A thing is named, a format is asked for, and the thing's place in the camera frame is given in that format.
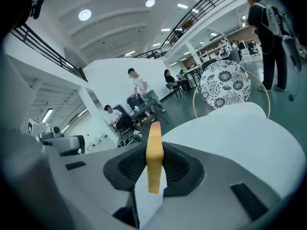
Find ceiling tube light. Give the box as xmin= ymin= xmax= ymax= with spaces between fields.
xmin=41 ymin=107 xmax=54 ymax=124

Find black mezzanine railing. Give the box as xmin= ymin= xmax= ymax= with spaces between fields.
xmin=133 ymin=0 xmax=261 ymax=59
xmin=11 ymin=23 xmax=88 ymax=82

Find gray coffee table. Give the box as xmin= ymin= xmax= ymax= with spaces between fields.
xmin=129 ymin=99 xmax=159 ymax=129

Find white shelving unit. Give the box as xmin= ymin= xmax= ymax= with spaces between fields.
xmin=195 ymin=31 xmax=232 ymax=62

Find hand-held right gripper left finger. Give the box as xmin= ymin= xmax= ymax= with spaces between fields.
xmin=49 ymin=141 xmax=148 ymax=230

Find black trash bin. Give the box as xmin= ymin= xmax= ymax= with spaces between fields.
xmin=113 ymin=103 xmax=125 ymax=116
xmin=126 ymin=93 xmax=145 ymax=111

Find gray dining chair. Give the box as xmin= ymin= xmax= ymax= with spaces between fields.
xmin=165 ymin=83 xmax=180 ymax=98
xmin=202 ymin=58 xmax=219 ymax=73

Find white round table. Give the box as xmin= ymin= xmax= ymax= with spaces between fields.
xmin=162 ymin=115 xmax=307 ymax=199

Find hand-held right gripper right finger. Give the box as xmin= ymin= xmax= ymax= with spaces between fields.
xmin=143 ymin=141 xmax=283 ymax=230

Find white trestle table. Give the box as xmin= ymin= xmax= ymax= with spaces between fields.
xmin=176 ymin=65 xmax=202 ymax=92

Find black head-worn camera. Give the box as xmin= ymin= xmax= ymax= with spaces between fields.
xmin=28 ymin=0 xmax=46 ymax=21

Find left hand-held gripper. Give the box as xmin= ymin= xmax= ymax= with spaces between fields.
xmin=27 ymin=118 xmax=86 ymax=157

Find floral backrest chair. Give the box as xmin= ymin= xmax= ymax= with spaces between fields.
xmin=192 ymin=59 xmax=271 ymax=119

